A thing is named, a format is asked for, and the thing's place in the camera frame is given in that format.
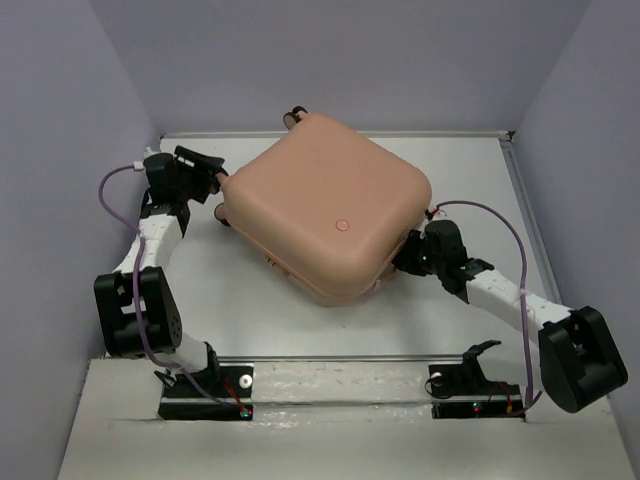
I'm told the pink hard-shell suitcase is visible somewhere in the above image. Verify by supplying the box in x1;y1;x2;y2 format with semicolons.
214;106;432;305

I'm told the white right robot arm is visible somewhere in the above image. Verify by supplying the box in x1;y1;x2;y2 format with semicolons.
393;220;628;413

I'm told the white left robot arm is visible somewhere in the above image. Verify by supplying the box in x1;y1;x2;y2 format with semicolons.
93;146;227;395

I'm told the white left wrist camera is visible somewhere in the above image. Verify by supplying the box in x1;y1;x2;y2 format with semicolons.
131;145;160;171

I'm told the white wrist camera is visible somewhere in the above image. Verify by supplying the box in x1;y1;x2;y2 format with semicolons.
424;205;447;222
131;145;160;171

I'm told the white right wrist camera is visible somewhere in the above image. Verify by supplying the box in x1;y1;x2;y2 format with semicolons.
424;205;447;222

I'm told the aluminium table rail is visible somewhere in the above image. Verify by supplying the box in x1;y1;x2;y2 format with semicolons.
219;354;463;363

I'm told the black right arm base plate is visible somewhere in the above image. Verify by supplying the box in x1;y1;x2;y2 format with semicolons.
423;347;525;420

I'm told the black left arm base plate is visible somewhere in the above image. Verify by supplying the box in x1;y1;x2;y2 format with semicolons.
154;363;254;422

